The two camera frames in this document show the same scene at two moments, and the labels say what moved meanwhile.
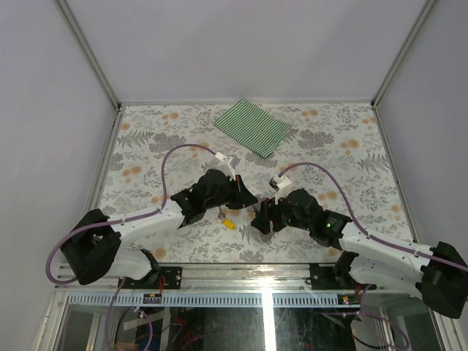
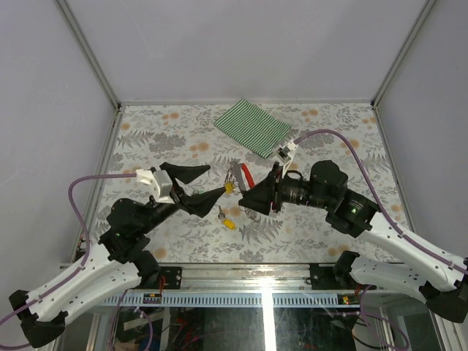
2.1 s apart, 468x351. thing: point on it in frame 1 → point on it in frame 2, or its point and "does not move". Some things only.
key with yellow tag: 227,222 does not move
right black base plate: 322,278 does not move
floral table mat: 334,151 does not move
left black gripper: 243,197 → 199,204
